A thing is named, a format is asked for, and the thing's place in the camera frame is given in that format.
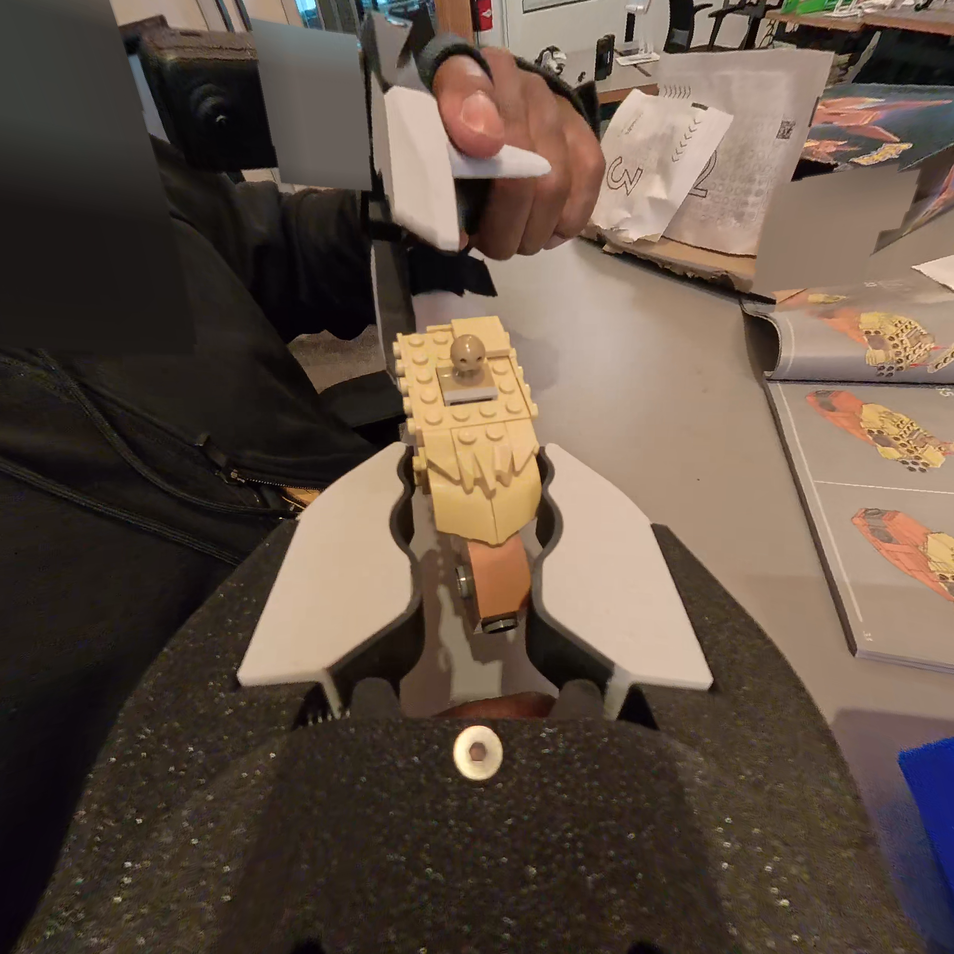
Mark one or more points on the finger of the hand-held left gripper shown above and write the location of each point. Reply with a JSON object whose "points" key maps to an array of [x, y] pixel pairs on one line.
{"points": [[418, 164]]}

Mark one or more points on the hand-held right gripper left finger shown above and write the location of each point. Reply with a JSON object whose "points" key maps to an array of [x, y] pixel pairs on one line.
{"points": [[336, 596]]}

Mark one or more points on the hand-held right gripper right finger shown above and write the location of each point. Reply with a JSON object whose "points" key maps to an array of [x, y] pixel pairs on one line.
{"points": [[619, 596]]}

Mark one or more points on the tan brick model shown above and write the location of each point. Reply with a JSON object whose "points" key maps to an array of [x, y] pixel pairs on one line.
{"points": [[470, 433]]}

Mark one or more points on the blue plastic bin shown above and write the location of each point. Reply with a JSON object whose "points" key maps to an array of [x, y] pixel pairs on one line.
{"points": [[932, 813]]}

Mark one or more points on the person's left forearm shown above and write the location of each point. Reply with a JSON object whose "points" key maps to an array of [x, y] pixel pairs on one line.
{"points": [[283, 246]]}

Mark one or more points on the grey desk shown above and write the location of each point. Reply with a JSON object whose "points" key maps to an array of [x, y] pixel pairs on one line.
{"points": [[671, 403]]}

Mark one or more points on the person's black jacket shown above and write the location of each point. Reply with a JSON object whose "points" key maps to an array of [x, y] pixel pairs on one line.
{"points": [[134, 492]]}

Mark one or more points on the grey instruction booklet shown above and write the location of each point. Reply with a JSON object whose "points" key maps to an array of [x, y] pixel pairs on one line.
{"points": [[872, 462]]}

